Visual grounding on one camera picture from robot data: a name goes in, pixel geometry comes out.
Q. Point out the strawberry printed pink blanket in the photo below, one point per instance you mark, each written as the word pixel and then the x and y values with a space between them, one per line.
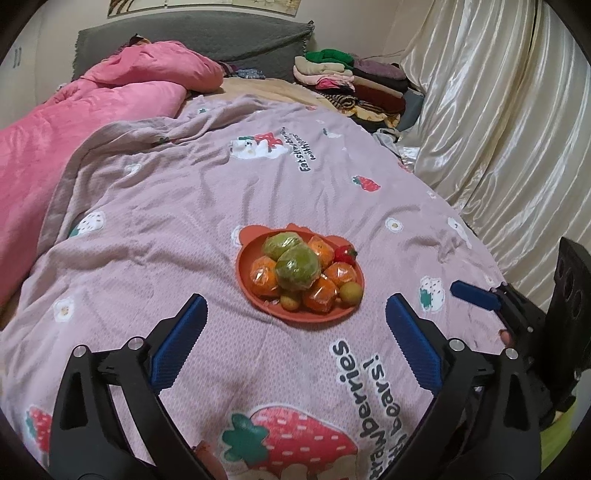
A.
pixel 161 221

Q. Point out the dark patterned cloth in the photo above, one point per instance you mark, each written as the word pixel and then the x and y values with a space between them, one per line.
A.
pixel 244 71

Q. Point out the pink duvet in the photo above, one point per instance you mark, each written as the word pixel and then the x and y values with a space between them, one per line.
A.
pixel 92 129

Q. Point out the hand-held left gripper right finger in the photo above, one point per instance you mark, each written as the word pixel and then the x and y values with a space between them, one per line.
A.
pixel 413 344

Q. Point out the grey blue pillow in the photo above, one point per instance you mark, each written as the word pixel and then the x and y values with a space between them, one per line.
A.
pixel 412 110

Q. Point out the person's right hand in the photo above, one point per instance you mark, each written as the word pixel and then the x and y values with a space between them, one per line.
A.
pixel 507 338

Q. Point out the cream satin curtain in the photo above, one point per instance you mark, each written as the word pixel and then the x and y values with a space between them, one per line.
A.
pixel 498 115

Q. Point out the orange plastic plate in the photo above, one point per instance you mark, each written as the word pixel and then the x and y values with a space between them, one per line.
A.
pixel 247 272

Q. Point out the grey headboard cover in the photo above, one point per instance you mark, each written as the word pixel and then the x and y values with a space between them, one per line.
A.
pixel 207 37

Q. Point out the beige bed sheet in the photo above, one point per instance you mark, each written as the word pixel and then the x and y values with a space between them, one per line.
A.
pixel 268 90

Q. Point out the wall painting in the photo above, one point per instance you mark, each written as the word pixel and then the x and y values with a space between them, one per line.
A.
pixel 203 5

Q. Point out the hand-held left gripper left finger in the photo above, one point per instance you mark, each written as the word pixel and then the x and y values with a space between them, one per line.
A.
pixel 178 344

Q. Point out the stack of folded clothes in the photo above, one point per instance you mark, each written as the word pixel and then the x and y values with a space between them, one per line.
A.
pixel 360 85

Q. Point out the plastic-wrapped orange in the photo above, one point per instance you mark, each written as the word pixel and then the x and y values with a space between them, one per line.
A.
pixel 342 273
pixel 319 249
pixel 262 277
pixel 321 296

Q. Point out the white crumpled cloth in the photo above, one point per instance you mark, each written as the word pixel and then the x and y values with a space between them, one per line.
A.
pixel 388 137

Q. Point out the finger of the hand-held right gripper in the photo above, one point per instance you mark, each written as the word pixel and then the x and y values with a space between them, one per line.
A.
pixel 475 294

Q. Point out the plastic-wrapped green fruit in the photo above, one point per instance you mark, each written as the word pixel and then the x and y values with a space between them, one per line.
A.
pixel 298 268
pixel 281 244

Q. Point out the small yellow-brown fruit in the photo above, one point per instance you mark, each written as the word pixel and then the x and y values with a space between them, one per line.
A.
pixel 350 293
pixel 289 302

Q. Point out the person's right forearm green sleeve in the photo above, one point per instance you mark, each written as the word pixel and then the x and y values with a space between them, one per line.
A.
pixel 558 443

